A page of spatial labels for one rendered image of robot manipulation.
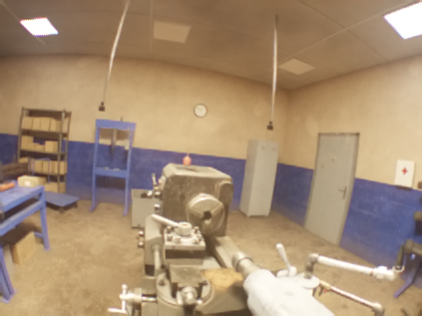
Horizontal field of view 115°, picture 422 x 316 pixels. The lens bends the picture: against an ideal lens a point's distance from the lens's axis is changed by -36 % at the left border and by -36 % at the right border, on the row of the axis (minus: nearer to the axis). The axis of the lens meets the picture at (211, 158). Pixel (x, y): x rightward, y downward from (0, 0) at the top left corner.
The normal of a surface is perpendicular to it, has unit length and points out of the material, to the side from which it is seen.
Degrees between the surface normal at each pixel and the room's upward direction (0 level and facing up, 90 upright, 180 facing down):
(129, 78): 90
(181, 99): 90
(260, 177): 90
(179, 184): 90
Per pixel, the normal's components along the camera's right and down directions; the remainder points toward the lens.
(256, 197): 0.27, 0.08
